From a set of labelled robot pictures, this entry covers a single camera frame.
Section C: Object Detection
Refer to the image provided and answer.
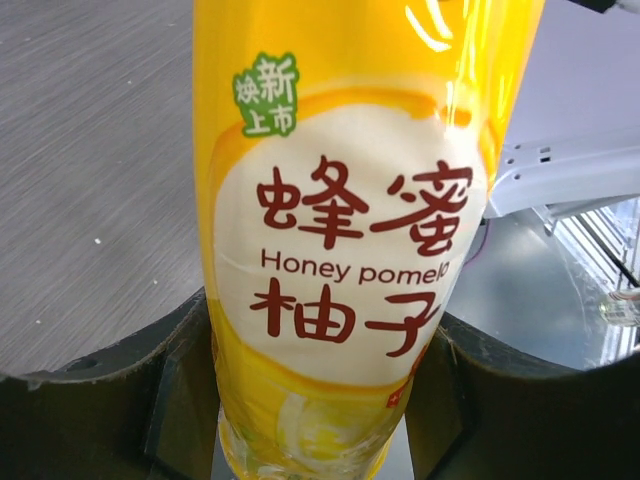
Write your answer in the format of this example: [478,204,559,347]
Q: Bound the white slotted cable duct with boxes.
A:
[544,200,639,292]

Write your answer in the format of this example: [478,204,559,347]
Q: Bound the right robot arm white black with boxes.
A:
[485,126,639,218]

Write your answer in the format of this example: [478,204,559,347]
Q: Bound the yellow honey pomelo bottle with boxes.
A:
[193,1,544,479]

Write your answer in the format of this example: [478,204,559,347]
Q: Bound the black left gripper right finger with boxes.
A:
[405,315,639,479]

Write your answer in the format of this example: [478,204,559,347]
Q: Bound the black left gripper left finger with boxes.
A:
[1,291,219,479]

